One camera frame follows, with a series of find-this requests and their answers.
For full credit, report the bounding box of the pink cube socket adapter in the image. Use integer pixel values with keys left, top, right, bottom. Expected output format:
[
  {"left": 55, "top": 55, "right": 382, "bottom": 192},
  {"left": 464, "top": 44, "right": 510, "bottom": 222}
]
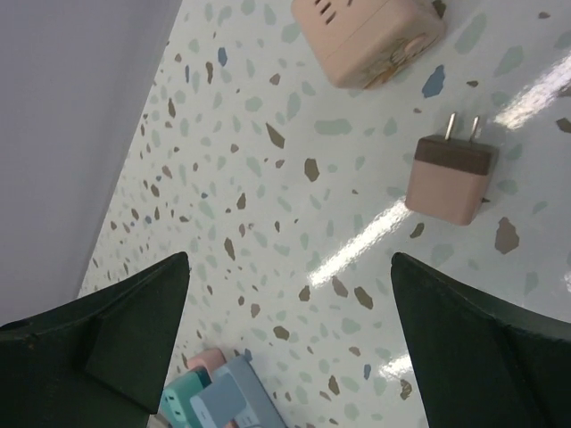
[{"left": 292, "top": 0, "right": 445, "bottom": 90}]

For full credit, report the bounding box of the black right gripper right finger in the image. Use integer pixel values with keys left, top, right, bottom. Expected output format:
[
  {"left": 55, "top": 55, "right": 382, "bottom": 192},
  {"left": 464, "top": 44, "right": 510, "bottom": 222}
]
[{"left": 391, "top": 252, "right": 570, "bottom": 427}]

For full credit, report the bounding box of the teal plug adapter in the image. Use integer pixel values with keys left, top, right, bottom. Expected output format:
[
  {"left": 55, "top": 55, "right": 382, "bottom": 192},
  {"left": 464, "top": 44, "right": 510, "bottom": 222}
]
[{"left": 160, "top": 367, "right": 211, "bottom": 428}]

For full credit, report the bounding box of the pink power strip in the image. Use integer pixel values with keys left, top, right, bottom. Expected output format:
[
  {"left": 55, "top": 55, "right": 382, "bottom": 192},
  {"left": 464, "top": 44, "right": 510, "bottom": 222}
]
[{"left": 185, "top": 348, "right": 227, "bottom": 376}]

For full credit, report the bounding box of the light blue power strip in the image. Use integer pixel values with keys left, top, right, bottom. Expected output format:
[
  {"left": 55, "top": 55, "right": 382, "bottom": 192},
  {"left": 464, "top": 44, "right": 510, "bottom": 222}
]
[{"left": 190, "top": 356, "right": 286, "bottom": 428}]

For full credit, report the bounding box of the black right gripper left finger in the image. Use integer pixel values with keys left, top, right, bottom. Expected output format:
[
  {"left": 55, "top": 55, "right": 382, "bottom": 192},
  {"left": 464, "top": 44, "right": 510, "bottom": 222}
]
[{"left": 1, "top": 252, "right": 190, "bottom": 427}]

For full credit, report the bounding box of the pink brown charger plug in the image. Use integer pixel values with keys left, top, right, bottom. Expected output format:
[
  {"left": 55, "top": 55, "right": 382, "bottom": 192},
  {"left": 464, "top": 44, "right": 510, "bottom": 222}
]
[{"left": 405, "top": 113, "right": 497, "bottom": 226}]

